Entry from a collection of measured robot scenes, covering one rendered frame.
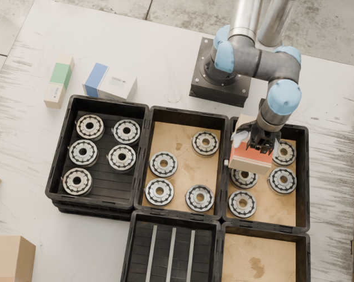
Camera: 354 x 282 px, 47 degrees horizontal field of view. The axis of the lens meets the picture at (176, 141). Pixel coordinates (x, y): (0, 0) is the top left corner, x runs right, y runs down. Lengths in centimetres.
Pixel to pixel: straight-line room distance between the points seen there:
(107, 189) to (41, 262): 36
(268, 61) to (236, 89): 70
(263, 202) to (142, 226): 45
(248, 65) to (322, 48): 206
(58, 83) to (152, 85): 40
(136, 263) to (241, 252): 36
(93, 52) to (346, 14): 205
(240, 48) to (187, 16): 197
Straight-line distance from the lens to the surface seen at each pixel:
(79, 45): 199
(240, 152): 127
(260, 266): 149
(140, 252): 145
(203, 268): 146
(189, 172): 153
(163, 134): 158
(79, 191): 149
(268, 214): 154
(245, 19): 113
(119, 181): 151
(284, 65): 107
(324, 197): 177
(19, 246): 145
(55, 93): 179
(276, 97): 99
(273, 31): 152
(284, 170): 158
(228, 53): 105
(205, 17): 303
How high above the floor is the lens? 226
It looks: 66 degrees down
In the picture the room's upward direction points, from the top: 9 degrees clockwise
